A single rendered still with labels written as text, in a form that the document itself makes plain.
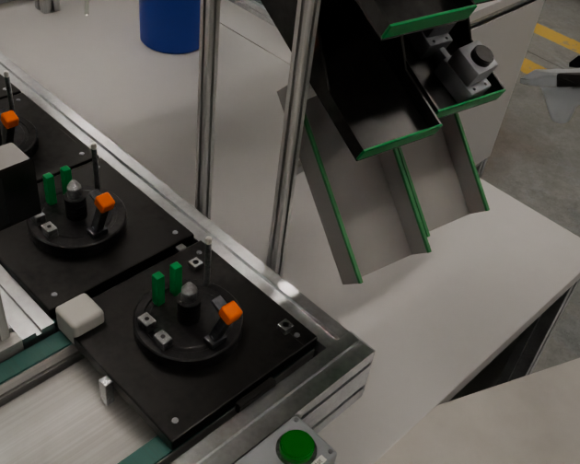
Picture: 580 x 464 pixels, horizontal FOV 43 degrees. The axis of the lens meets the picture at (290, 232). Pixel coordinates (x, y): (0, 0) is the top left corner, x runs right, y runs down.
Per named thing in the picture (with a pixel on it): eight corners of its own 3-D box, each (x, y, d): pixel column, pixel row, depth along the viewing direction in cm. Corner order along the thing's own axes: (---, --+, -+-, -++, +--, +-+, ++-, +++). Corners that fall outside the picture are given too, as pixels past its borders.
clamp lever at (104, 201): (107, 230, 103) (116, 202, 97) (95, 236, 102) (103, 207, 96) (92, 211, 104) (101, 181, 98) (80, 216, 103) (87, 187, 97)
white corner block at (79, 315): (107, 331, 95) (105, 310, 93) (75, 349, 93) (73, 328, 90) (87, 310, 98) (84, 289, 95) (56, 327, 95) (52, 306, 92)
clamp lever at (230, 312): (226, 338, 91) (244, 312, 85) (214, 346, 90) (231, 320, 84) (209, 316, 92) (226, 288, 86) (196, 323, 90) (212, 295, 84)
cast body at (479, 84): (480, 98, 102) (509, 66, 97) (460, 108, 100) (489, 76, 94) (444, 52, 104) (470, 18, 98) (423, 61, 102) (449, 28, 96)
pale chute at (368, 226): (411, 254, 108) (432, 251, 104) (342, 285, 101) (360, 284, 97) (351, 71, 106) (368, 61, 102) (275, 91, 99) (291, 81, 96)
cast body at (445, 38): (443, 53, 104) (469, 20, 98) (420, 60, 102) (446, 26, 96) (412, 7, 106) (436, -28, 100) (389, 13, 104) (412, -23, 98)
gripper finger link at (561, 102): (514, 126, 84) (599, 126, 79) (512, 75, 82) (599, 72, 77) (522, 119, 87) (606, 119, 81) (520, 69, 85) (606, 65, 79)
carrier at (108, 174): (193, 244, 110) (195, 177, 101) (50, 320, 96) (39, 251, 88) (101, 166, 121) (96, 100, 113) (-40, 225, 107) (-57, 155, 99)
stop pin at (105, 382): (115, 400, 90) (113, 381, 88) (107, 406, 90) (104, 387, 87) (108, 394, 91) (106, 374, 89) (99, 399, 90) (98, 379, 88)
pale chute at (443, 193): (469, 214, 116) (490, 210, 112) (409, 239, 110) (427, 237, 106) (413, 43, 115) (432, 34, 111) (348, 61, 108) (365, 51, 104)
